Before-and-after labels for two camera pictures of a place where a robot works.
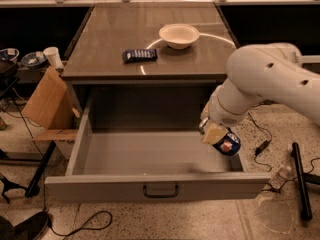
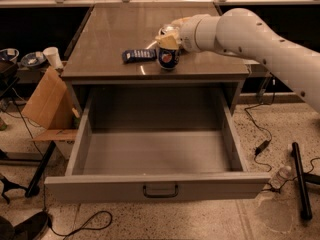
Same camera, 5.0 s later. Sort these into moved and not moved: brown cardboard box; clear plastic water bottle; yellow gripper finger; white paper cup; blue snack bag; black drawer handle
Moved: yellow gripper finger; blue snack bag
Not moved: clear plastic water bottle; black drawer handle; white paper cup; brown cardboard box
